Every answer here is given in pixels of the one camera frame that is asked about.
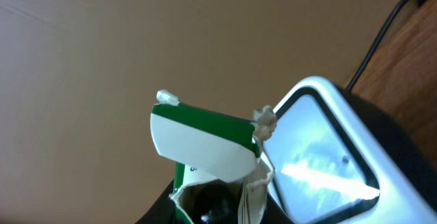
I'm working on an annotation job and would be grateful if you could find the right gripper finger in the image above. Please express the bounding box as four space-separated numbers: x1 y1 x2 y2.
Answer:
135 180 178 224

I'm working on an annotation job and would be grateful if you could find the white barcode scanner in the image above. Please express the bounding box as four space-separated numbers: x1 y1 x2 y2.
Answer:
265 76 436 223

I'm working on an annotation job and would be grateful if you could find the black scanner cable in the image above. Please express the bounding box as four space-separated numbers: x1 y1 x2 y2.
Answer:
345 0 427 94

